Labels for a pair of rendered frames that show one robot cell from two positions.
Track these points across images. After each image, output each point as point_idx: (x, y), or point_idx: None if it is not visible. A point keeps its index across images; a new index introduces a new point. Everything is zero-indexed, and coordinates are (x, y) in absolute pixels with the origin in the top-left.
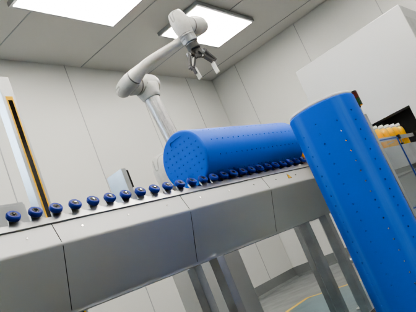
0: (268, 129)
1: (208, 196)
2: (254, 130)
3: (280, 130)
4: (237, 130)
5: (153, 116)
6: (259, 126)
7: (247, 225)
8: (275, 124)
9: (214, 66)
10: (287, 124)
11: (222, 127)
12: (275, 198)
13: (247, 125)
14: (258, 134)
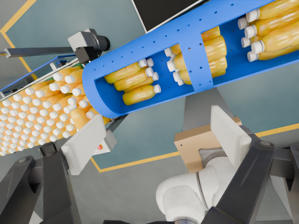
0: (138, 40)
1: None
2: (175, 21)
3: (118, 48)
4: (220, 1)
5: None
6: (149, 40)
7: None
8: (108, 61)
9: (88, 141)
10: (86, 69)
11: (244, 8)
12: None
13: (166, 42)
14: (174, 19)
